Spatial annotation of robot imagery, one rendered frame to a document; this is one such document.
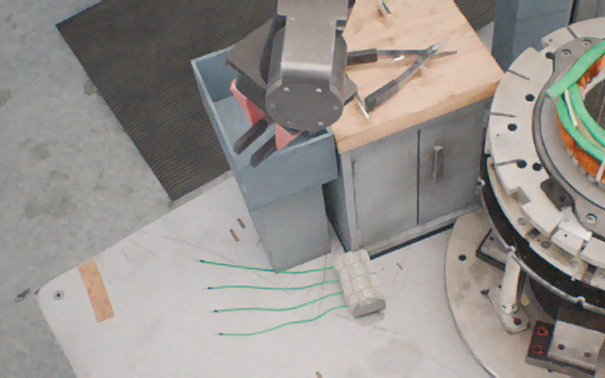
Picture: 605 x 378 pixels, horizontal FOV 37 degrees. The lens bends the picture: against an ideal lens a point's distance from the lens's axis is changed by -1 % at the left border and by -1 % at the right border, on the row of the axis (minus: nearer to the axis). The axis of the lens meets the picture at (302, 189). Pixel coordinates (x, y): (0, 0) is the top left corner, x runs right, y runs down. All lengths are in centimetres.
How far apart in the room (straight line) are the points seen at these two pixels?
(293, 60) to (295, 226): 51
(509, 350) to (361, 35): 41
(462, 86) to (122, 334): 54
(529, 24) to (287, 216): 38
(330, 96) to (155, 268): 64
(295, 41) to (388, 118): 34
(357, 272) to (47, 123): 150
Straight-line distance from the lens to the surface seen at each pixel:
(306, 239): 115
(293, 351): 115
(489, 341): 113
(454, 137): 106
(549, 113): 93
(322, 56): 63
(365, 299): 113
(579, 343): 110
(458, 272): 117
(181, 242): 125
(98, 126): 244
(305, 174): 99
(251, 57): 78
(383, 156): 103
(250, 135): 83
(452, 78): 100
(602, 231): 87
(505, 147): 91
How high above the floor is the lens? 183
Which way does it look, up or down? 56 degrees down
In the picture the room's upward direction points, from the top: 10 degrees counter-clockwise
